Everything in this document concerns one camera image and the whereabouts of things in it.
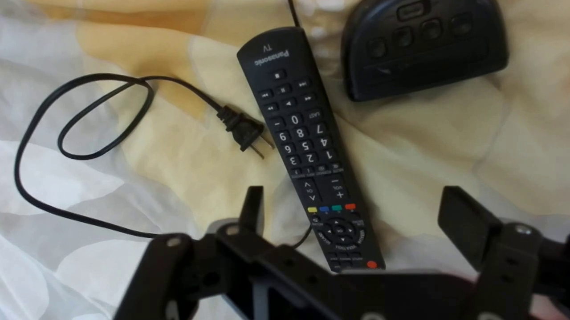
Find black alarm clock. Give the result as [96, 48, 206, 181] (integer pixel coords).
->
[340, 0, 509, 101]

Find yellow grey floral duvet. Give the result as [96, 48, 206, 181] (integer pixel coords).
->
[0, 0, 570, 320]

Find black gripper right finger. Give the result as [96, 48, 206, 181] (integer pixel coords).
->
[438, 186, 502, 273]

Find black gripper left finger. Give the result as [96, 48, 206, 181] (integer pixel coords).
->
[238, 186, 263, 247]

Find black remote control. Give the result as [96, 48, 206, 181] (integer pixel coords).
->
[237, 26, 384, 272]

